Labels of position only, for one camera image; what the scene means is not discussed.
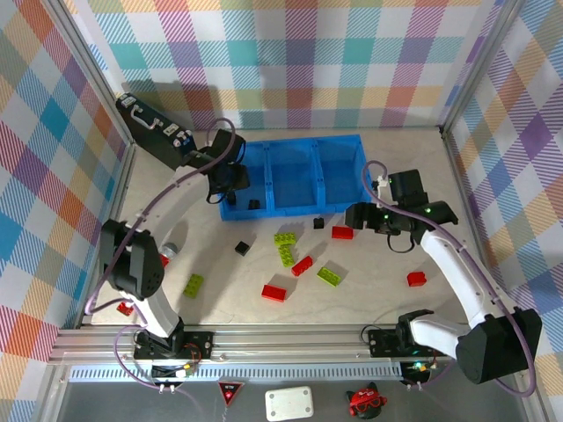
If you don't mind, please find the blue three-compartment plastic bin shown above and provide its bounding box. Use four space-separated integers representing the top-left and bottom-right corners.
218 134 374 222

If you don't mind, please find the silver and red can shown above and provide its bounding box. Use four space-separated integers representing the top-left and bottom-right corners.
158 240 180 266

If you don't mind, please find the black briefcase with silver latches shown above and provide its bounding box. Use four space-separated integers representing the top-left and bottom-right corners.
114 92 197 171

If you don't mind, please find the red cat figure with glasses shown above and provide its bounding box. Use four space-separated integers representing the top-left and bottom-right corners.
345 381 389 418

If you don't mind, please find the white rounded plastic box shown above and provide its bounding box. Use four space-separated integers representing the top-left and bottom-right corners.
264 385 316 421

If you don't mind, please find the red triangle sign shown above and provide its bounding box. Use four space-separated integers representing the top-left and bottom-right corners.
217 381 245 406

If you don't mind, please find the black right camera cable loop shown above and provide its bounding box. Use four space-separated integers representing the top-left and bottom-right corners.
385 230 415 254

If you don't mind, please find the aluminium table side rail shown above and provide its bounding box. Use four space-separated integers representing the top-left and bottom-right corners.
442 129 505 309
78 144 137 329

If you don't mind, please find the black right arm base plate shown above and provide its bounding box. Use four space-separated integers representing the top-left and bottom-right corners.
367 327 450 358

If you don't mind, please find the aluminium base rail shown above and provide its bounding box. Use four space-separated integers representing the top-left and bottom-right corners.
48 323 536 366

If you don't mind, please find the aluminium frame post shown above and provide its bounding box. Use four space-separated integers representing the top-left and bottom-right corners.
50 0 137 153
439 0 527 137

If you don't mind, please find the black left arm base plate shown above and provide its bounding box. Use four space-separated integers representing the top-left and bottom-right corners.
133 330 216 360

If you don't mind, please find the grey slotted cable duct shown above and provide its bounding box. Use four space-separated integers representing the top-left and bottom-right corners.
69 363 404 382

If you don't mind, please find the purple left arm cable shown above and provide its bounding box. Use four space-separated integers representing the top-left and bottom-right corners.
85 117 241 422

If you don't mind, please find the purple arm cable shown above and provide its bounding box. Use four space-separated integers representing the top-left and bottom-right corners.
361 160 538 399
85 117 241 422

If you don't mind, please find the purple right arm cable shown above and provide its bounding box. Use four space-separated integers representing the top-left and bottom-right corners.
361 160 538 399

